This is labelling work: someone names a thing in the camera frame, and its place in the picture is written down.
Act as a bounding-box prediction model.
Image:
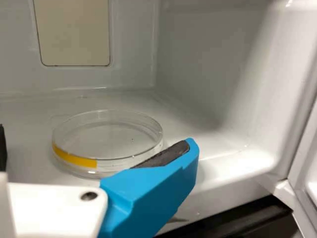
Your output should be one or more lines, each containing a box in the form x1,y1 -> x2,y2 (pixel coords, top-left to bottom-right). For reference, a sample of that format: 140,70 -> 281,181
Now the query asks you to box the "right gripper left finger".
0,123 -> 7,172

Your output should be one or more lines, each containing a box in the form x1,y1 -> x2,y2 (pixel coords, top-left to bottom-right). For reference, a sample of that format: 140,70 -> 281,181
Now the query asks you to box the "white incubator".
0,0 -> 317,236

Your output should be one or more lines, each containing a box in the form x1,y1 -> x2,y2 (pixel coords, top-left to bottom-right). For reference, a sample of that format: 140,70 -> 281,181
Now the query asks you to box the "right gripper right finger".
99,137 -> 200,238

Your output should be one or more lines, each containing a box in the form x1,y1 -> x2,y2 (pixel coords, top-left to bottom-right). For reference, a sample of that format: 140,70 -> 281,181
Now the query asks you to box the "petri dish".
51,109 -> 164,179

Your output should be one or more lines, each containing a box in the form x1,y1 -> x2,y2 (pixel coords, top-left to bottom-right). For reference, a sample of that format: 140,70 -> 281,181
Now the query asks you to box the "black platform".
158,195 -> 300,238

